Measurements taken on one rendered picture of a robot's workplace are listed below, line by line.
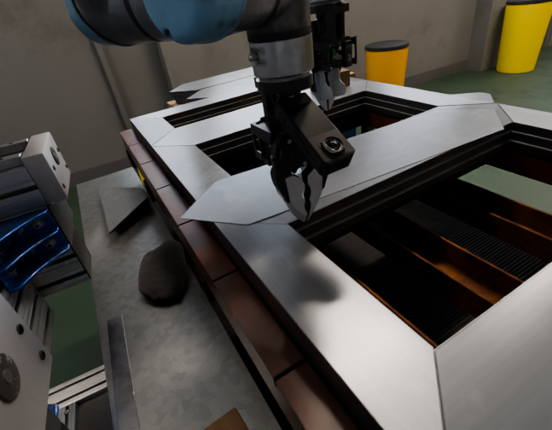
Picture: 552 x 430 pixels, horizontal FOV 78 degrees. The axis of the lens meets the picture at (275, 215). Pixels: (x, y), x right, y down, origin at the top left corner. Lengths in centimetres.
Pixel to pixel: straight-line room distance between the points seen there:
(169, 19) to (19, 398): 31
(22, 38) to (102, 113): 66
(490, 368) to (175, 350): 47
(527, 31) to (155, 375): 474
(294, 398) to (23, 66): 300
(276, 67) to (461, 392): 36
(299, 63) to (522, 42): 455
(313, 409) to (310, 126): 30
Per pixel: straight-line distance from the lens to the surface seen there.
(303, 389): 39
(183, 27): 32
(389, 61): 347
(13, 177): 70
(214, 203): 61
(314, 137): 40
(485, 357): 38
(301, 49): 42
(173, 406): 59
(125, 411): 62
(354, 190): 59
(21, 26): 314
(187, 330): 66
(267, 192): 61
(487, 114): 93
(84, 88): 315
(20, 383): 34
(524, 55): 495
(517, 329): 41
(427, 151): 73
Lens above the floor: 116
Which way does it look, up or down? 33 degrees down
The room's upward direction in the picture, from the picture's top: 9 degrees counter-clockwise
